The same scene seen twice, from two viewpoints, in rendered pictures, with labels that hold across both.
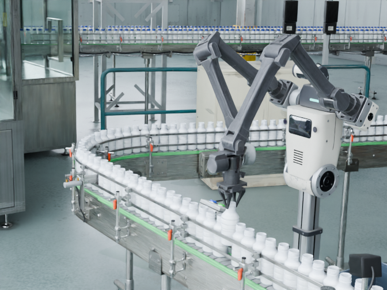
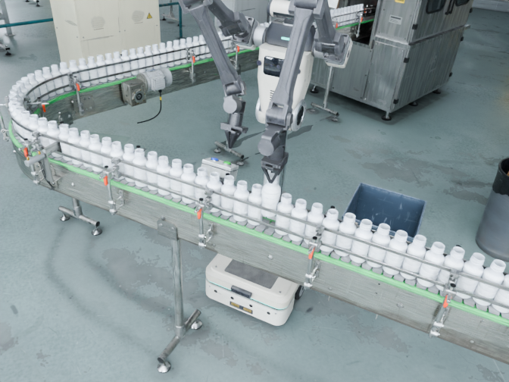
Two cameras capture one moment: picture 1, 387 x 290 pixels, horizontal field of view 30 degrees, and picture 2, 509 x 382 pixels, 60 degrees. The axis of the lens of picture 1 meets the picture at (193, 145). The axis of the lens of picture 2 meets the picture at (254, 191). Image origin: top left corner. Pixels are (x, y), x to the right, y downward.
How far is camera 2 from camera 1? 160 cm
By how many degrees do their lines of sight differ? 35
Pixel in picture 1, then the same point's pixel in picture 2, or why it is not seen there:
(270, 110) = (123, 17)
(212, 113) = (75, 24)
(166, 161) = (92, 96)
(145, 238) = (149, 208)
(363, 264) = not seen: outside the picture
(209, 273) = (249, 242)
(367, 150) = (245, 56)
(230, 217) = (276, 192)
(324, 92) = (329, 38)
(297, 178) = not seen: hidden behind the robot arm
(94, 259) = (20, 185)
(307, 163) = not seen: hidden behind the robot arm
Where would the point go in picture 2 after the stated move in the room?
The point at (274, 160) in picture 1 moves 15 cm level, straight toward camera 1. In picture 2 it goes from (182, 77) to (187, 85)
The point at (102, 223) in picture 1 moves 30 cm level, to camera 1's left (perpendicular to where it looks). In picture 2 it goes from (79, 192) to (7, 207)
